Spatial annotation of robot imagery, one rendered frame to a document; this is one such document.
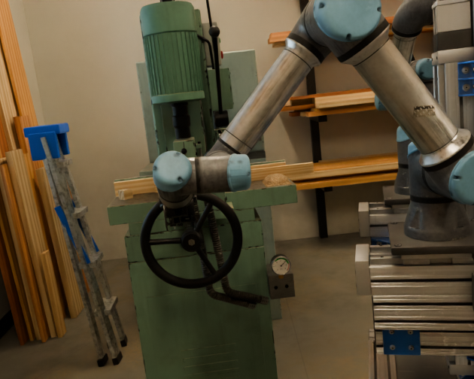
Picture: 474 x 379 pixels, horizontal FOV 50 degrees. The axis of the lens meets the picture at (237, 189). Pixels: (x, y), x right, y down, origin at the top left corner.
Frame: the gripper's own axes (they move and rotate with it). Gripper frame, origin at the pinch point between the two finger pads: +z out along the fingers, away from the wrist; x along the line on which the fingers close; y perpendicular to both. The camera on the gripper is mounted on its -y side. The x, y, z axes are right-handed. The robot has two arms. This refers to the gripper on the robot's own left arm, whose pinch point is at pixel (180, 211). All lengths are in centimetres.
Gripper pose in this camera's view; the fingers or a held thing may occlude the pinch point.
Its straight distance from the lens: 132.3
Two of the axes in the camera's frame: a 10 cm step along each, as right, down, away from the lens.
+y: 1.6, 9.3, -3.3
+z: -0.5, 3.4, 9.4
